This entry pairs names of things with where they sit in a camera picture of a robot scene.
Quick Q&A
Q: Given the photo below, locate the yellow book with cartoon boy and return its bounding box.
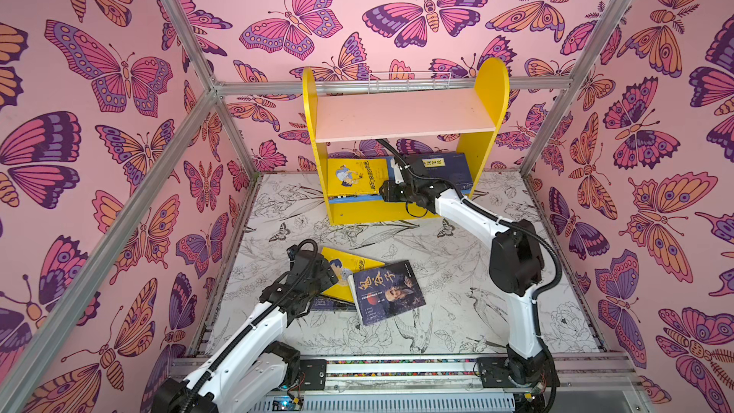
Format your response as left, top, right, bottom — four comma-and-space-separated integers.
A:
320, 248, 385, 305

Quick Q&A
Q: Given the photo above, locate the dark purple flat booklet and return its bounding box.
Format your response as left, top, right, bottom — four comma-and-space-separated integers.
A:
310, 296, 356, 312

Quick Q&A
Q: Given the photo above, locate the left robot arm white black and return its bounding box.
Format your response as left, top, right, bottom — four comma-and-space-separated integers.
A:
151, 239, 338, 412

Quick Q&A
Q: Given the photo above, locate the green circuit board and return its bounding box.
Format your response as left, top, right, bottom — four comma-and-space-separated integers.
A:
271, 396, 304, 412

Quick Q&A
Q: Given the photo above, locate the yellow bookshelf with coloured shelves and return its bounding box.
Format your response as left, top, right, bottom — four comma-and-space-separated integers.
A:
302, 59, 510, 234

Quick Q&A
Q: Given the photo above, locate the dark purple illustrated book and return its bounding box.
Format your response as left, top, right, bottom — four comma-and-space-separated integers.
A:
348, 260, 426, 326

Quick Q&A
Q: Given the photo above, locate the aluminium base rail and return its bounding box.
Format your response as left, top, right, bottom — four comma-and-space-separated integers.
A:
159, 353, 638, 397

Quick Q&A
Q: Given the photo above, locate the white slotted cable duct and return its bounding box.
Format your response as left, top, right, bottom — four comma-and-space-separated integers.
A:
250, 392, 516, 412

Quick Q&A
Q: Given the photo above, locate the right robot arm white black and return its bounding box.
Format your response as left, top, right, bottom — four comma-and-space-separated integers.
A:
379, 140, 563, 387

